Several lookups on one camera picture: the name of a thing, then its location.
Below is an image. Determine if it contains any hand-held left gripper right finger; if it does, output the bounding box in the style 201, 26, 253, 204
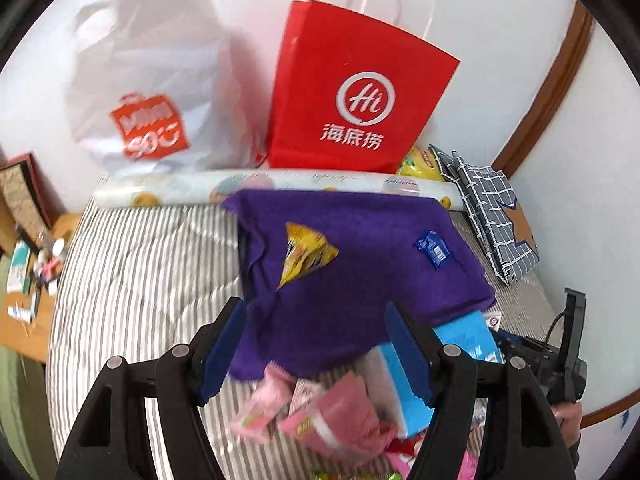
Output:
384, 301, 581, 480

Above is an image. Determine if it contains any red snack packet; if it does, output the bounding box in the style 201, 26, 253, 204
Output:
385, 435, 427, 472

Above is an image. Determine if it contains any large pink snack packet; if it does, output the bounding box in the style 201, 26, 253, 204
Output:
277, 374, 398, 461

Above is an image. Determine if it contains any small pink candy packet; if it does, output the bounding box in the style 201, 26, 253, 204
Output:
224, 362, 296, 445

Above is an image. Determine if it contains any grey striped bedding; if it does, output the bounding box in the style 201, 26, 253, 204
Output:
45, 175, 566, 480

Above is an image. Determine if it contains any dark picture frame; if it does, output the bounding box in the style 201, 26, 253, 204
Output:
0, 152, 56, 256

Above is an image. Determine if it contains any blue tissue box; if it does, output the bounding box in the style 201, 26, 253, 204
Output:
357, 310, 506, 436

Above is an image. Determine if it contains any yellow snack packet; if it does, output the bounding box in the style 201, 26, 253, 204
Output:
279, 221, 340, 288

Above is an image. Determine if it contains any purple towel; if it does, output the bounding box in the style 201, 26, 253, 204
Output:
220, 187, 498, 383

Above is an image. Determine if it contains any red paper bag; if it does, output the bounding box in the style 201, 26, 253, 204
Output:
265, 0, 461, 171

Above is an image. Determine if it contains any navy checked cloth bag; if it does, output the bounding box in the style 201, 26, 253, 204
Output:
427, 144, 542, 287

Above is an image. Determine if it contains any patterned paper roll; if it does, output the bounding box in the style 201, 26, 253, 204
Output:
95, 169, 466, 211

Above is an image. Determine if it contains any person's right hand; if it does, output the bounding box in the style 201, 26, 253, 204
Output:
554, 400, 584, 441

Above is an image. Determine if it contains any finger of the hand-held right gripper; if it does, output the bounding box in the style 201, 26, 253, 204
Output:
496, 332, 551, 361

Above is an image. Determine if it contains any brown wooden door frame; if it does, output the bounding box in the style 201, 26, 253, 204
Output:
492, 0, 596, 178

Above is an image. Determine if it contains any small white pink packet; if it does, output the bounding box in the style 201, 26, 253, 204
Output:
290, 377, 322, 411

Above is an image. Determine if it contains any black cable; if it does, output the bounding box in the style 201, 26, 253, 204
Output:
542, 309, 568, 348

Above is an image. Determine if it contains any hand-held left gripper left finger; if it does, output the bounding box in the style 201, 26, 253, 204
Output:
55, 296, 249, 480

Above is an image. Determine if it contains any wooden side table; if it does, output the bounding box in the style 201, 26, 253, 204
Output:
0, 212, 83, 363

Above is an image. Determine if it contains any white plastic shopping bag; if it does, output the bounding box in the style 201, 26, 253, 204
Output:
65, 0, 271, 177

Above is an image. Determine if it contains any small blue packet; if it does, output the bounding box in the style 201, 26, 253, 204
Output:
413, 230, 452, 268

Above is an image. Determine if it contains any teal white box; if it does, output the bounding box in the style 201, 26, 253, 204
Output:
7, 240, 34, 293

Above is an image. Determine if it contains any yellow green snack bag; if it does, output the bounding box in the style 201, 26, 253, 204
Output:
397, 144, 446, 181

